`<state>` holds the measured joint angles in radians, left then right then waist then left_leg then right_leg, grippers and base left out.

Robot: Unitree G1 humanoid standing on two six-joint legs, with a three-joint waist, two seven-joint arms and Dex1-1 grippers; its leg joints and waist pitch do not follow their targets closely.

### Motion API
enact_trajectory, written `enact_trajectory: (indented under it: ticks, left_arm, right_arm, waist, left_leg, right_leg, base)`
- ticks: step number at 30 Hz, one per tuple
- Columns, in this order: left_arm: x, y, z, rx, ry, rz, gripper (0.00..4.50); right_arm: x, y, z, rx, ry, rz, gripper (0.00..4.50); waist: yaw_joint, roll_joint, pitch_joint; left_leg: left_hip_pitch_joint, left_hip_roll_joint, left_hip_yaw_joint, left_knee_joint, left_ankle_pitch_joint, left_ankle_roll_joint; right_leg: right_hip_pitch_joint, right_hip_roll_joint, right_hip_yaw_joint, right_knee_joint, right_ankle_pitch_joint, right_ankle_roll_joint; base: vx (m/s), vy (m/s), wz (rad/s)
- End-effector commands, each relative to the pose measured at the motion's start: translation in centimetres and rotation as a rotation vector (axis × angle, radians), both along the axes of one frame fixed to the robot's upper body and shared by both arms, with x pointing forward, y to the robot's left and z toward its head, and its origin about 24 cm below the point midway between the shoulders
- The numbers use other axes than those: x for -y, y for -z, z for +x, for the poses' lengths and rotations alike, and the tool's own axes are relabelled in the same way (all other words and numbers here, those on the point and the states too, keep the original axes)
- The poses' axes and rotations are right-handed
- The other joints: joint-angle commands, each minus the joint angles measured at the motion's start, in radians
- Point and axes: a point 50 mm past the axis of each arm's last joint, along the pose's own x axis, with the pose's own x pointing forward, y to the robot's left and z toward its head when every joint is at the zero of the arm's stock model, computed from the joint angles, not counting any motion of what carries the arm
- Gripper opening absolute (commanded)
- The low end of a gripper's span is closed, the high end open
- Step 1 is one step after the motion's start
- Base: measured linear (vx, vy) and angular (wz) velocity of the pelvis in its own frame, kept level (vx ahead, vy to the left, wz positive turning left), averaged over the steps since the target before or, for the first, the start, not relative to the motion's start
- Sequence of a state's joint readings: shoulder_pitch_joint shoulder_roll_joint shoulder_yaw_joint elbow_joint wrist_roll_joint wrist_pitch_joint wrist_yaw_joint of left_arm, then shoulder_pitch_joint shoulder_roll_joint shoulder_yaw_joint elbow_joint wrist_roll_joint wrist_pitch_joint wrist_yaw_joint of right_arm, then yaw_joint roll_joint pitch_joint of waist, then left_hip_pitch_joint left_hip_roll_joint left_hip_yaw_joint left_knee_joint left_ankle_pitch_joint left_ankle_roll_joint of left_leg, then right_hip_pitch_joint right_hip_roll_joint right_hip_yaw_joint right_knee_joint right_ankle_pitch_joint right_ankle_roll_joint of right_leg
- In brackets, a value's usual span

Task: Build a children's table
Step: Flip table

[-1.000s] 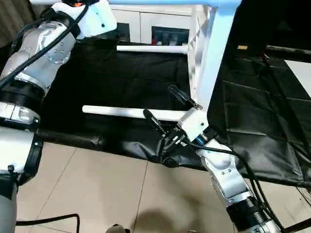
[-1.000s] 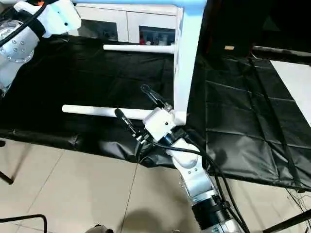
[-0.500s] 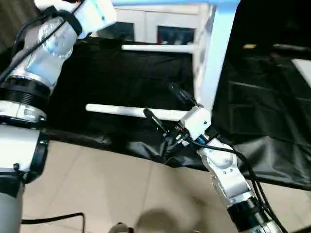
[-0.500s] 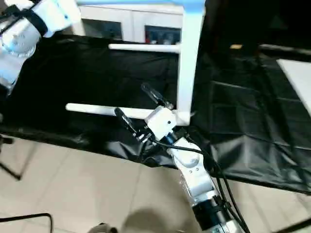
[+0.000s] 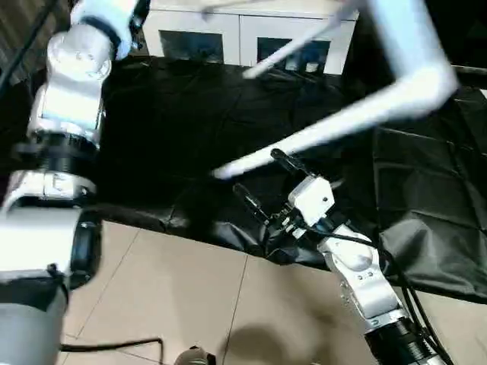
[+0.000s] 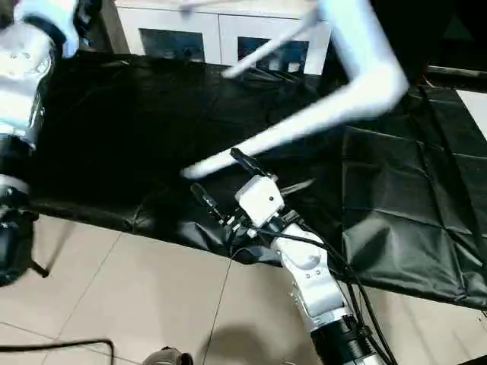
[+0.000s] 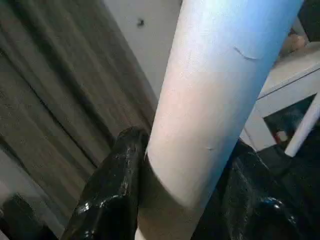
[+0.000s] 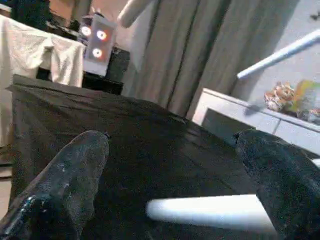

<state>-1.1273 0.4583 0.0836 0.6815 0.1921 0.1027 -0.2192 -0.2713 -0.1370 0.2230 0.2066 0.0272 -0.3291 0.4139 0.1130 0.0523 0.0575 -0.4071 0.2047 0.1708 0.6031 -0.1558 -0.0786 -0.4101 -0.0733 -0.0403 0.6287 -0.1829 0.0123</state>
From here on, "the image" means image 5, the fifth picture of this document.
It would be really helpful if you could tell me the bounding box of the grey curtain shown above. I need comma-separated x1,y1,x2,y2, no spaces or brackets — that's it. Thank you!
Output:
0,0,77,77

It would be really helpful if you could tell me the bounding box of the black mat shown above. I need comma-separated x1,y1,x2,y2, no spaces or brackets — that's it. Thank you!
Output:
0,52,487,305

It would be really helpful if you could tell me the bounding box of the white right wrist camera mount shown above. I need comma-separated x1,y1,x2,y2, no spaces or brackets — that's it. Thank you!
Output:
287,174,336,229

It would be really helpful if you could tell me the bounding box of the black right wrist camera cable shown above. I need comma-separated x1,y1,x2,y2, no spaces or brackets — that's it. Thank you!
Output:
300,224,454,365

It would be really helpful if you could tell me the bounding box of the white plastic table leg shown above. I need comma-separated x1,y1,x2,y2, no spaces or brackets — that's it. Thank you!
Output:
241,14,358,81
211,81,460,183

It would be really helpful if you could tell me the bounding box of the white cabinet with glass doors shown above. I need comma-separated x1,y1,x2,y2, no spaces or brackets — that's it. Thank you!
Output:
142,7,361,77

